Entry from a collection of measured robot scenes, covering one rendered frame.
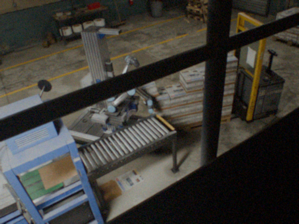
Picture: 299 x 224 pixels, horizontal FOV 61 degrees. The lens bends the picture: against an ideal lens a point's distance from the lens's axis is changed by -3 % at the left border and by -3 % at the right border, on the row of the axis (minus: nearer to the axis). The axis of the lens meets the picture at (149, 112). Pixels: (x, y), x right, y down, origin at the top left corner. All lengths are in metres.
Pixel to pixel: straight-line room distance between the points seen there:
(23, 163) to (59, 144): 0.35
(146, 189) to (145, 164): 0.48
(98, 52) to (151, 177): 2.02
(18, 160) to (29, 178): 0.92
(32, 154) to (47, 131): 0.26
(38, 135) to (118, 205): 1.74
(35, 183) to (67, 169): 0.40
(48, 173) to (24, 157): 0.88
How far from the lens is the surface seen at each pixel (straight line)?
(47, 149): 2.61
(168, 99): 4.24
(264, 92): 4.91
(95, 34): 3.74
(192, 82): 4.24
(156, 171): 4.18
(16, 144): 2.67
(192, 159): 4.33
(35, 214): 3.09
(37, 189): 3.36
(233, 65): 4.46
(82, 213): 3.51
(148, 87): 4.09
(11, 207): 3.35
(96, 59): 3.90
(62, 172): 3.40
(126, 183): 4.08
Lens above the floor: 3.19
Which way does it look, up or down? 37 degrees down
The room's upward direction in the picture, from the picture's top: 6 degrees counter-clockwise
